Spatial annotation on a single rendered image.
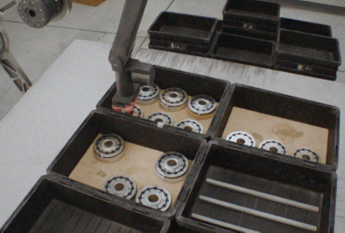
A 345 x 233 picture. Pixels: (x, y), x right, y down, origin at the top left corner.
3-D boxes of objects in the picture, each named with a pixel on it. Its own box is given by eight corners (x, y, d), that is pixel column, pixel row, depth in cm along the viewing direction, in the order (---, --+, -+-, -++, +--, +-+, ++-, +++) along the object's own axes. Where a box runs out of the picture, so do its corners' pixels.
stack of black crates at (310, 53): (264, 108, 238) (275, 51, 208) (269, 82, 259) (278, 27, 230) (323, 119, 228) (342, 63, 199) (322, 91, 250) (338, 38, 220)
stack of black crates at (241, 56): (206, 97, 247) (208, 54, 225) (215, 72, 268) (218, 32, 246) (264, 108, 238) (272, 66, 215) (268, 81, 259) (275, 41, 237)
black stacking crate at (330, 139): (207, 163, 118) (209, 139, 111) (229, 107, 139) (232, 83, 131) (325, 194, 107) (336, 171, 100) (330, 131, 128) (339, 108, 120)
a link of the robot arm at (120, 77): (118, 57, 118) (110, 67, 114) (137, 60, 116) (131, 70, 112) (119, 74, 122) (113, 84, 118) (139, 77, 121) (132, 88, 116)
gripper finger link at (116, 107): (139, 112, 130) (137, 91, 123) (132, 125, 124) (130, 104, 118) (121, 109, 131) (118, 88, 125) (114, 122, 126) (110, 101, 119)
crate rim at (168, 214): (45, 177, 102) (43, 172, 100) (94, 112, 123) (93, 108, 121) (172, 223, 91) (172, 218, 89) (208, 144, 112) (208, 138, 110)
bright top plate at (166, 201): (130, 208, 100) (129, 207, 100) (144, 182, 107) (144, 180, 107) (163, 219, 97) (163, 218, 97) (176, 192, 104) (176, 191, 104)
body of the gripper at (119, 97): (139, 88, 127) (138, 70, 122) (130, 107, 119) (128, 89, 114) (122, 86, 128) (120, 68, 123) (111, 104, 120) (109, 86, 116)
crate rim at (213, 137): (208, 144, 112) (208, 138, 110) (232, 87, 133) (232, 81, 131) (335, 176, 101) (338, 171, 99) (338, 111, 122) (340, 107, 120)
